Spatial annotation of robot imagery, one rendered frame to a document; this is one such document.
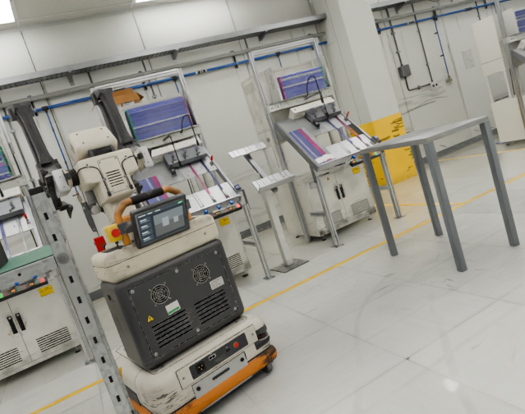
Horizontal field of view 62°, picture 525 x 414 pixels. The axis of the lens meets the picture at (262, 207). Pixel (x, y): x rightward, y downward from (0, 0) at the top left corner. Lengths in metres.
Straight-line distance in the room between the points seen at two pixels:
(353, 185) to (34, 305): 2.93
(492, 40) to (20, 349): 6.27
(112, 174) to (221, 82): 3.63
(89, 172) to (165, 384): 1.02
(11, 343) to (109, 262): 1.90
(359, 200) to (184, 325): 2.79
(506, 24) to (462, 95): 1.69
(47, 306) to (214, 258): 1.83
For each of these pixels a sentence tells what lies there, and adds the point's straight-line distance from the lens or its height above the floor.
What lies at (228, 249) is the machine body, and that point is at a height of 0.29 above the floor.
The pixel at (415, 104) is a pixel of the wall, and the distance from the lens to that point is 7.35.
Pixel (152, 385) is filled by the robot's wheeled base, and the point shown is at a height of 0.26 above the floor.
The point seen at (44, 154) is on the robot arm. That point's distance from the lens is 2.44.
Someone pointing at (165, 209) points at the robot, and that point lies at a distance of 1.89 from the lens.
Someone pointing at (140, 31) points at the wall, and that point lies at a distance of 5.65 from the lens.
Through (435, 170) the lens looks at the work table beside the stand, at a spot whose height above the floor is 0.61.
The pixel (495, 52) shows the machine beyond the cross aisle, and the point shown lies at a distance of 6.81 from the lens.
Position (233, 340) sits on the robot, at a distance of 2.06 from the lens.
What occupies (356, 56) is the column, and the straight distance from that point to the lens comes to 6.14.
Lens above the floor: 1.03
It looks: 7 degrees down
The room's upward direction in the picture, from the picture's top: 18 degrees counter-clockwise
